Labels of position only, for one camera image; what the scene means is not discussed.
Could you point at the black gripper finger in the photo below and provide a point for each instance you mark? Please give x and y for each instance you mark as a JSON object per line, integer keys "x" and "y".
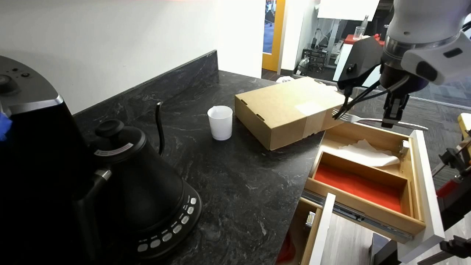
{"x": 389, "y": 111}
{"x": 403, "y": 105}

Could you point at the yellow door frame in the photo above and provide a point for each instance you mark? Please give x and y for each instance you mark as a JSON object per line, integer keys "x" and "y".
{"x": 279, "y": 39}

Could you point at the blue object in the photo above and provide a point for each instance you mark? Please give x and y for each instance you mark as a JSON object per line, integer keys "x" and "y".
{"x": 4, "y": 127}

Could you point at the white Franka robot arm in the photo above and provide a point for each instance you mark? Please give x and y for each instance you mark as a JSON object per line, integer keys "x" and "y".
{"x": 432, "y": 30}

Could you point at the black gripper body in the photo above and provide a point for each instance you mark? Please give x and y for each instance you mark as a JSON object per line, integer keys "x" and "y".
{"x": 400, "y": 79}

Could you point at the white cabinet with red top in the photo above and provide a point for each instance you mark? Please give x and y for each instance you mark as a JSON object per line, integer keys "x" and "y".
{"x": 342, "y": 59}

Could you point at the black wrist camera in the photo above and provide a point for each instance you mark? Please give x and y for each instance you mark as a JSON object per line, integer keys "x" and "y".
{"x": 363, "y": 59}

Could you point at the light wooden board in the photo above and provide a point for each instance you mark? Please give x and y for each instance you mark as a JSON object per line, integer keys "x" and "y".
{"x": 466, "y": 127}

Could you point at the white paper towel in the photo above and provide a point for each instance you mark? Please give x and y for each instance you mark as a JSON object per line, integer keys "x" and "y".
{"x": 369, "y": 154}

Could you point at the red drawer liner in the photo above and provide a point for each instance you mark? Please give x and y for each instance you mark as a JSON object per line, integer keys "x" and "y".
{"x": 361, "y": 186}

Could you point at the black coffee maker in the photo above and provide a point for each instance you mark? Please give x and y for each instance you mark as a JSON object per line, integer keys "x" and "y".
{"x": 39, "y": 171}

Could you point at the brown cardboard box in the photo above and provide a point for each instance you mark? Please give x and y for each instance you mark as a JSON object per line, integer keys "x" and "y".
{"x": 289, "y": 118}

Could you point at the small white cup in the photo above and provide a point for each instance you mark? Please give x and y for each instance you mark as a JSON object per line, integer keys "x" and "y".
{"x": 220, "y": 126}

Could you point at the black gooseneck kettle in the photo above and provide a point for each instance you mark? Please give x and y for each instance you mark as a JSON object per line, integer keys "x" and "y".
{"x": 142, "y": 186}

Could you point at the black kettle base with buttons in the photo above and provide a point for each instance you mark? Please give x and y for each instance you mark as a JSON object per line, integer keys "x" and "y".
{"x": 185, "y": 221}

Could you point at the partly open wooden drawer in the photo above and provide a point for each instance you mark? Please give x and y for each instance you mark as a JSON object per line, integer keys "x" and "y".
{"x": 322, "y": 236}

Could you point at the white board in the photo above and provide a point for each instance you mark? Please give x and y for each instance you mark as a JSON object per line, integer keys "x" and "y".
{"x": 347, "y": 9}

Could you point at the black and red stand clamp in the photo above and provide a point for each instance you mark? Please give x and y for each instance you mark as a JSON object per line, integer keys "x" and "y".
{"x": 457, "y": 196}

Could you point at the open wooden drawer white front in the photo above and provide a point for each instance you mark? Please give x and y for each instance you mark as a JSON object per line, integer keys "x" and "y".
{"x": 428, "y": 192}

